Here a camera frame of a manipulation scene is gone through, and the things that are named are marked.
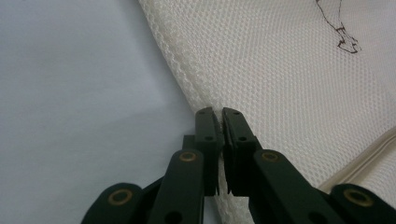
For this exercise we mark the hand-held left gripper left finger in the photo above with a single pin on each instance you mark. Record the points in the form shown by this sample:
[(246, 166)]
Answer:
[(207, 130)]

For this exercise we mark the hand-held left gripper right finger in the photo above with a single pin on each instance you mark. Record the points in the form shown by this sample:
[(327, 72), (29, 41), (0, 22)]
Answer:
[(238, 133)]

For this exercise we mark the white mesh laundry bag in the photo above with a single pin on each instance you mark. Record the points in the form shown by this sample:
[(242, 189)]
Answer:
[(280, 77)]

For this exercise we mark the light blue table mat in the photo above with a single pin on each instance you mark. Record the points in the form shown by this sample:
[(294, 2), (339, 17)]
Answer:
[(77, 93)]

